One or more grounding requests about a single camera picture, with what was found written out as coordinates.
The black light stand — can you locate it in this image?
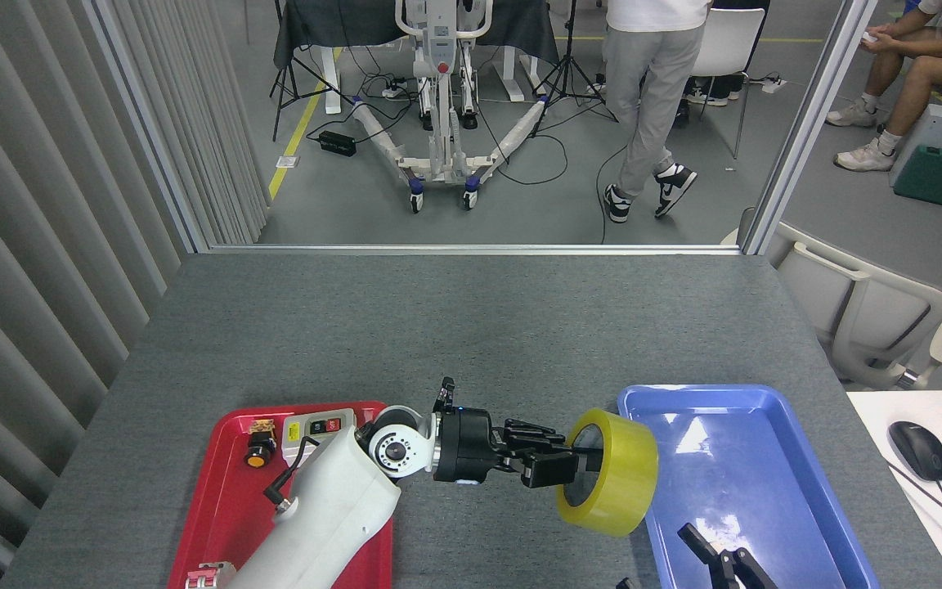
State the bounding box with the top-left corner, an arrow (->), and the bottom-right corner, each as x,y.
269,0 -> 357,142

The blue plastic tray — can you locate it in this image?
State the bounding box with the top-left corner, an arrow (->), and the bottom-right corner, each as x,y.
617,384 -> 881,589

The white stand on wheels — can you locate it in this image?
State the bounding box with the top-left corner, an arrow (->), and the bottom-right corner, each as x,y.
351,0 -> 558,214

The black orange push button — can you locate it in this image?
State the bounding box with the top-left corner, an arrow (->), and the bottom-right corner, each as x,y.
244,419 -> 278,469

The black tripod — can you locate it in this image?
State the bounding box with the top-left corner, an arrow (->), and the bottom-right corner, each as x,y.
530,0 -> 621,138

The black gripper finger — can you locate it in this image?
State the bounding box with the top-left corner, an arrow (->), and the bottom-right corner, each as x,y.
734,548 -> 778,589
512,452 -> 580,489
678,524 -> 738,589
504,418 -> 578,456

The white plastic chair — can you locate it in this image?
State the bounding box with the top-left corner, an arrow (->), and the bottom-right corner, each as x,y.
688,8 -> 766,160

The yellow tape roll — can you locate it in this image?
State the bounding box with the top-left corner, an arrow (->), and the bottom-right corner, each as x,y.
555,408 -> 658,537

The black floor cable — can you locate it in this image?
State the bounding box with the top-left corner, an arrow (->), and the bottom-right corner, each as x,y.
596,143 -> 631,245

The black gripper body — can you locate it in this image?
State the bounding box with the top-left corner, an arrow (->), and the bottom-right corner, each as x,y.
436,407 -> 521,485

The white red connector block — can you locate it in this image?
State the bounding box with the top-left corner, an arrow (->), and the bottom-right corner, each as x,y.
185,561 -> 236,589

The pale grey office chair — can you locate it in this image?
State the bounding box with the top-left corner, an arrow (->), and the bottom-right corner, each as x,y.
720,209 -> 942,391

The person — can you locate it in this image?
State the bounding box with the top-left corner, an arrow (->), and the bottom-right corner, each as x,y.
674,0 -> 770,128
827,0 -> 942,173
599,0 -> 715,223

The table with black cloth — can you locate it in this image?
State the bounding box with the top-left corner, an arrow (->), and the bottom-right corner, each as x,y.
273,0 -> 560,115

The grey switch box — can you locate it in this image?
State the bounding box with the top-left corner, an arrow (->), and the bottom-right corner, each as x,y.
281,408 -> 357,449

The red plastic tray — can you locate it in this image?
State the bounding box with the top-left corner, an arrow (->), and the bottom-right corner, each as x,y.
167,401 -> 396,589

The silver rail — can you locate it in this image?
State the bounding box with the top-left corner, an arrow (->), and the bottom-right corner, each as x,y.
208,243 -> 743,256

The black computer mouse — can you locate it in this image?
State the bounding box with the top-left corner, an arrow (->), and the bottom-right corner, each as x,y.
888,420 -> 942,482

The silver post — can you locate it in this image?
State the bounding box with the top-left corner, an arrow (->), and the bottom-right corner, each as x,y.
741,0 -> 881,256
83,0 -> 212,254

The thin mouse cable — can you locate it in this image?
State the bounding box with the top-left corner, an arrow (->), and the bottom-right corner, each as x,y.
886,460 -> 942,547

